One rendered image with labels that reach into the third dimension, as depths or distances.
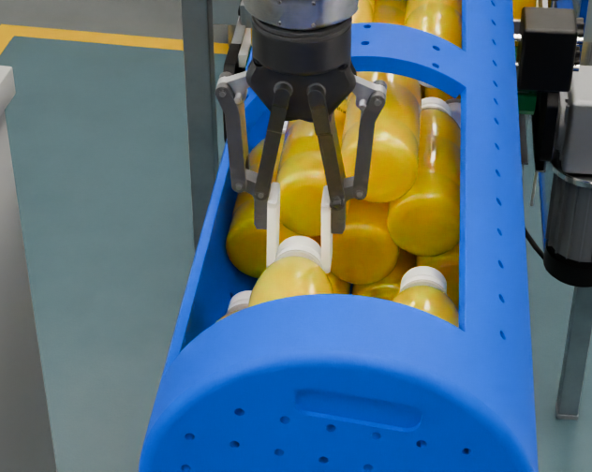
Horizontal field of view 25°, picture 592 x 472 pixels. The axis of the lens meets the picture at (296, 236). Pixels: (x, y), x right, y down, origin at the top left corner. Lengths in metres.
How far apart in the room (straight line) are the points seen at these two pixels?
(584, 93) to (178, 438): 1.13
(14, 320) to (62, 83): 1.92
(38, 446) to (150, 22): 2.18
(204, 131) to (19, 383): 0.49
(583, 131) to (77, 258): 1.43
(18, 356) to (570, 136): 0.82
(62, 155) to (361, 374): 2.56
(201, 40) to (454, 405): 1.21
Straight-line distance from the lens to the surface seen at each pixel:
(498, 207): 1.12
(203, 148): 2.12
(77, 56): 3.85
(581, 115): 1.94
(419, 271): 1.14
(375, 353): 0.89
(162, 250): 3.05
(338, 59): 1.02
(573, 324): 2.52
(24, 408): 1.94
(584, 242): 2.06
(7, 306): 1.82
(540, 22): 1.81
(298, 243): 1.13
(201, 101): 2.08
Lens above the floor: 1.81
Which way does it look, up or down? 36 degrees down
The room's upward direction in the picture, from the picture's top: straight up
